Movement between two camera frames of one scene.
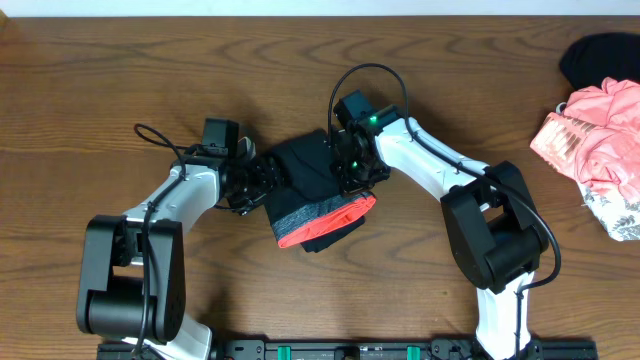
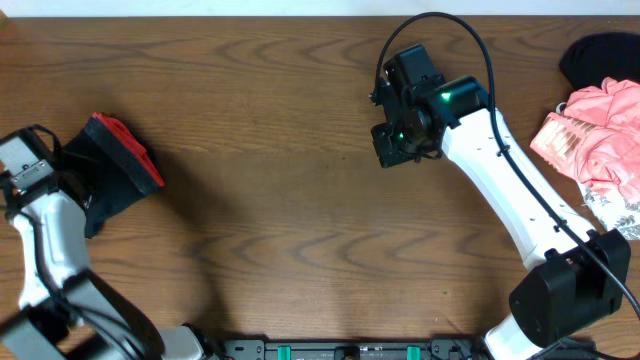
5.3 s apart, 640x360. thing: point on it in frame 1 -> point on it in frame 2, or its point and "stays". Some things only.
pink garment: x=596 y=136 stays
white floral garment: x=619 y=216 stays
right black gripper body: x=344 y=170 -> x=382 y=138
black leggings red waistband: x=308 y=207 -> x=106 y=169
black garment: x=591 y=58 stays
